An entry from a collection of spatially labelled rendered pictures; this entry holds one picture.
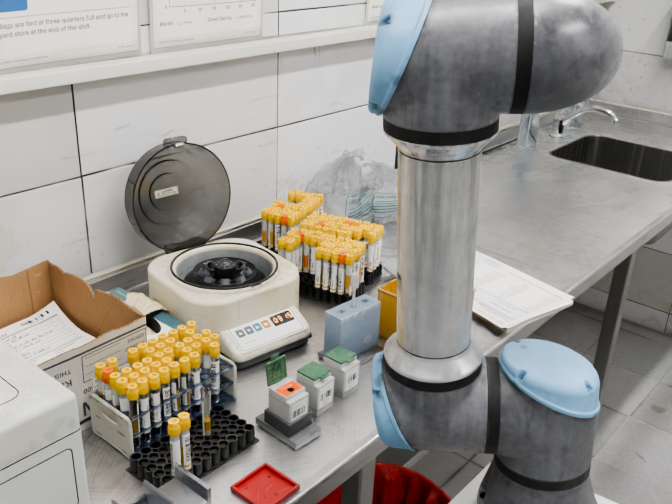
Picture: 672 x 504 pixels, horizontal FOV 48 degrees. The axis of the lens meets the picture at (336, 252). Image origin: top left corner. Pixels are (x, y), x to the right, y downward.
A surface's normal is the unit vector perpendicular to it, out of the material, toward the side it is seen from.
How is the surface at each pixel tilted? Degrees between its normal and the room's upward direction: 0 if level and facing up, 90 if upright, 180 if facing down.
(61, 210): 90
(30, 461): 90
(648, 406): 0
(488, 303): 1
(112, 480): 0
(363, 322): 90
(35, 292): 89
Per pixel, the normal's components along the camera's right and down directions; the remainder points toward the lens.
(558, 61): 0.13, 0.40
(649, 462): 0.04, -0.91
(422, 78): -0.15, 0.51
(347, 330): 0.70, 0.33
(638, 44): -0.65, 0.29
